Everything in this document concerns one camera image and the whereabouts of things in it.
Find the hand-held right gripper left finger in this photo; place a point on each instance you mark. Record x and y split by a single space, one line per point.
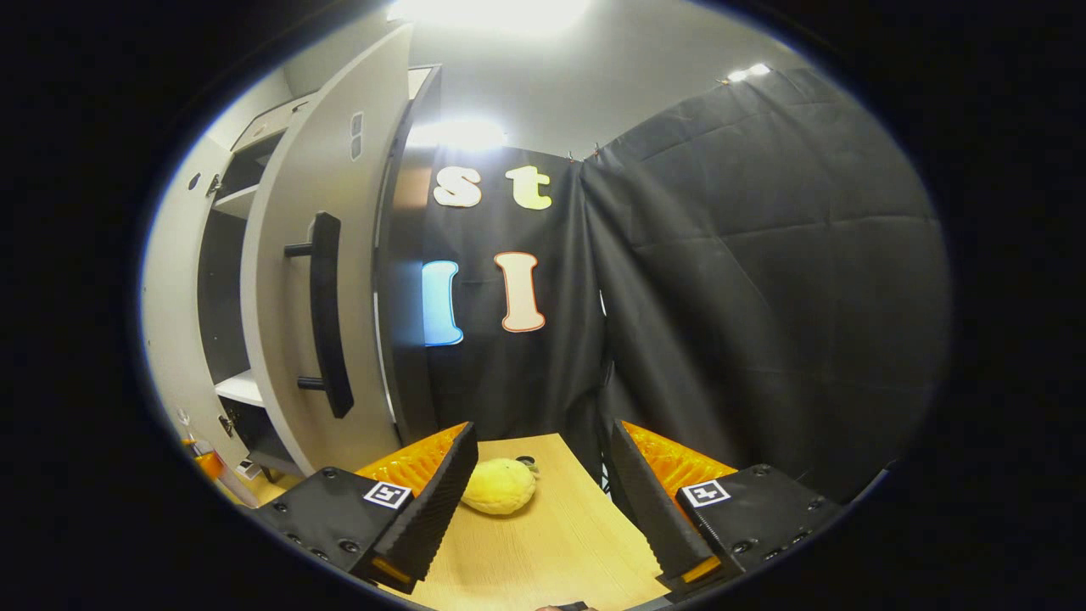
437 496

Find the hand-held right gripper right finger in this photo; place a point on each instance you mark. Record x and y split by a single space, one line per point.
649 501

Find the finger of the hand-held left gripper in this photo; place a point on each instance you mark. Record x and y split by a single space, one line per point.
209 465

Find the grey cabinet door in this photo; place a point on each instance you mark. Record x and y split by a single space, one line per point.
174 322
280 339

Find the grey cabinet shelf board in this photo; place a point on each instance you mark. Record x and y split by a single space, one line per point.
242 389
237 202

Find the grey cabinet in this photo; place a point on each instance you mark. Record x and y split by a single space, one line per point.
407 280

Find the yellow plush toy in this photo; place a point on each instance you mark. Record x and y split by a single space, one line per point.
499 486

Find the black backdrop cloth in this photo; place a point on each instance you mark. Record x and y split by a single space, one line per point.
764 280

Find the large ceiling light panel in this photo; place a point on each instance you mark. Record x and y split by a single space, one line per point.
488 13

